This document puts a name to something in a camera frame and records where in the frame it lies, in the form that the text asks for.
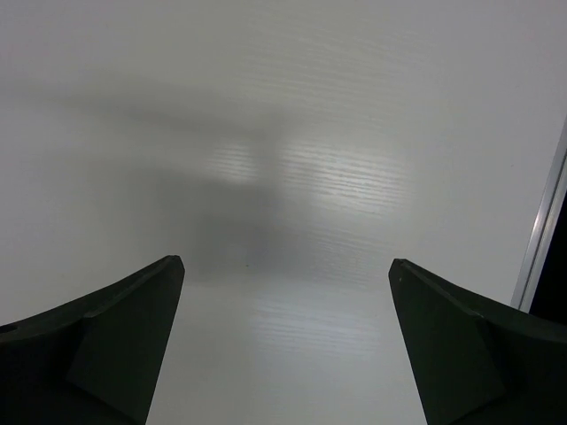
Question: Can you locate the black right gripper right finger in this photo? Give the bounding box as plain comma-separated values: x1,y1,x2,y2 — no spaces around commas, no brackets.
388,259,566,424

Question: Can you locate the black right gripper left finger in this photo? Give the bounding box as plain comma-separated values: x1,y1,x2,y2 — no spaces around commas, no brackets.
1,255,185,424

